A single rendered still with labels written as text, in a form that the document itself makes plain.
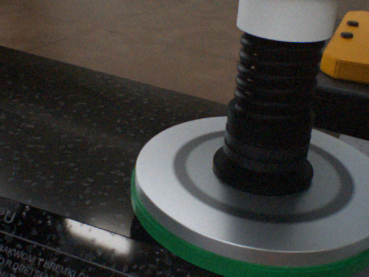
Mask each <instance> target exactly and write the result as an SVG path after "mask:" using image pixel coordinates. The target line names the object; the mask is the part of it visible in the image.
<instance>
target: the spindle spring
mask: <svg viewBox="0 0 369 277"><path fill-rule="evenodd" d="M258 38H259V39H263V40H269V41H275V42H286V41H279V40H272V39H268V38H260V37H258V36H254V35H252V34H248V33H246V32H244V34H243V35H242V36H241V44H242V45H243V47H241V49H240V51H239V57H240V59H241V60H240V61H239V62H238V64H237V70H238V71H239V73H238V74H237V76H236V78H235V81H236V83H237V86H236V87H235V89H234V95H235V97H236V98H237V99H238V100H239V101H240V102H241V103H240V102H239V103H237V104H236V105H235V107H234V108H235V109H236V110H237V111H238V112H240V113H241V114H243V115H245V116H247V117H249V118H251V119H255V120H257V121H262V122H266V123H269V122H270V123H292V122H298V121H300V120H303V119H305V118H306V117H308V116H309V115H310V113H311V111H312V108H313V105H312V101H313V100H314V89H315V87H316V85H317V83H318V79H317V78H316V76H317V75H318V73H319V72H320V64H319V62H320V61H321V59H322V56H323V53H322V50H321V49H322V48H323V47H324V46H325V41H326V40H322V41H319V42H306V43H305V44H298V45H279V44H269V43H265V42H260V41H258ZM253 53H260V54H264V55H271V56H278V57H300V56H303V58H301V59H272V58H267V57H261V56H257V55H254V54H253ZM251 67H257V68H262V69H269V70H274V71H297V70H300V72H297V73H271V72H266V71H260V70H258V69H255V68H251ZM248 79H249V80H248ZM253 81H255V82H262V83H267V84H278V85H290V84H299V85H298V86H290V87H274V86H264V85H261V84H256V83H254V82H253ZM246 92H248V93H251V94H255V95H257V96H265V97H270V98H292V97H297V98H295V99H290V100H269V99H264V98H259V97H256V96H251V95H249V94H247V93H246ZM244 105H246V106H248V107H251V108H254V109H262V110H268V111H292V110H296V109H297V110H296V111H292V112H289V113H266V112H262V111H256V110H254V109H249V108H248V107H246V106H244Z"/></svg>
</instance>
